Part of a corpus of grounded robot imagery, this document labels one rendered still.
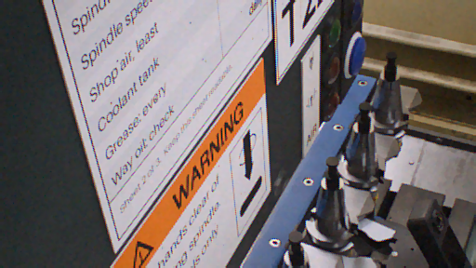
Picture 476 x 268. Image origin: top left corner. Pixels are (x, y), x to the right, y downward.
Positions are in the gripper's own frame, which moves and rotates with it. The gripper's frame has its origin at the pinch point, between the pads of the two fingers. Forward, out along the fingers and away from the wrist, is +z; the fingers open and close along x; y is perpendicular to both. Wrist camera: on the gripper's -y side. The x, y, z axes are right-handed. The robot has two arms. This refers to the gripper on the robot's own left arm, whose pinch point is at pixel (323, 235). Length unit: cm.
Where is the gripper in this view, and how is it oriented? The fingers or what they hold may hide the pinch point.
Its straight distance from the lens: 94.8
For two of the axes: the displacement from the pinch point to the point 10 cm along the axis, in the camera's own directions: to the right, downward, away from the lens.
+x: 4.4, -6.1, 6.6
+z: -9.0, -2.6, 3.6
